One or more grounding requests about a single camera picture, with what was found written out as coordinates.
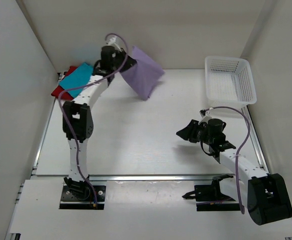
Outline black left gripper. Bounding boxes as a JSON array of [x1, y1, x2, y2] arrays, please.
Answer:
[[110, 47, 136, 72]]

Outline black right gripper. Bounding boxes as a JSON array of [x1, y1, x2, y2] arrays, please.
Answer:
[[176, 120, 213, 146]]

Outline purple t shirt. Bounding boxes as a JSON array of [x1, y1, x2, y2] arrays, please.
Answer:
[[120, 46, 165, 101]]

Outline teal t shirt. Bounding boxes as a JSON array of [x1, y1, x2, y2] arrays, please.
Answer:
[[59, 63, 93, 100]]

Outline red t shirt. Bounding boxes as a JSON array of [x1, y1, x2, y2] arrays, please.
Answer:
[[51, 66, 77, 101]]

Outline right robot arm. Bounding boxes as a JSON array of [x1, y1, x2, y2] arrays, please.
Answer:
[[176, 117, 292, 226]]

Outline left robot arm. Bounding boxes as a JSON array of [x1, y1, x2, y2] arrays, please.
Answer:
[[61, 45, 136, 206]]

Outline white plastic basket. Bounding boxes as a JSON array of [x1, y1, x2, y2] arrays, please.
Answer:
[[205, 56, 257, 109]]

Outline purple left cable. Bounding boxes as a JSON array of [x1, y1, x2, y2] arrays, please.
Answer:
[[58, 33, 129, 207]]

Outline purple cable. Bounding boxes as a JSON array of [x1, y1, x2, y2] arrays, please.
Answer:
[[58, 33, 129, 207], [197, 106, 251, 215]]

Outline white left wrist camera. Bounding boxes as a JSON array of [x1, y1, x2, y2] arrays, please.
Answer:
[[106, 35, 122, 52]]

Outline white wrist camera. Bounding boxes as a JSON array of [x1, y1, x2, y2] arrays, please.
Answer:
[[199, 107, 212, 123], [106, 35, 122, 52]]

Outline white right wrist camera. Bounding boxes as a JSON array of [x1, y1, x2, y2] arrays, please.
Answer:
[[199, 107, 212, 123]]

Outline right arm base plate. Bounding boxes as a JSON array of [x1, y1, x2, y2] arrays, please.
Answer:
[[182, 174, 240, 212]]

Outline right side aluminium rail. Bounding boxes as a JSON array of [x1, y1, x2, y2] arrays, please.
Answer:
[[241, 106, 269, 173]]

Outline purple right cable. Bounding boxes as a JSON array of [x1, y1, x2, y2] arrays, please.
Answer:
[[197, 106, 251, 215]]

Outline aluminium table edge rail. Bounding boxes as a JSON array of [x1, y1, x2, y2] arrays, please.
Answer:
[[30, 173, 269, 183]]

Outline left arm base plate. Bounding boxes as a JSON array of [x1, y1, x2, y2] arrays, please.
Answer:
[[59, 185, 106, 210]]

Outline left side aluminium rail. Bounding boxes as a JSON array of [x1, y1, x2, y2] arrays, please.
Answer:
[[1, 71, 62, 240]]

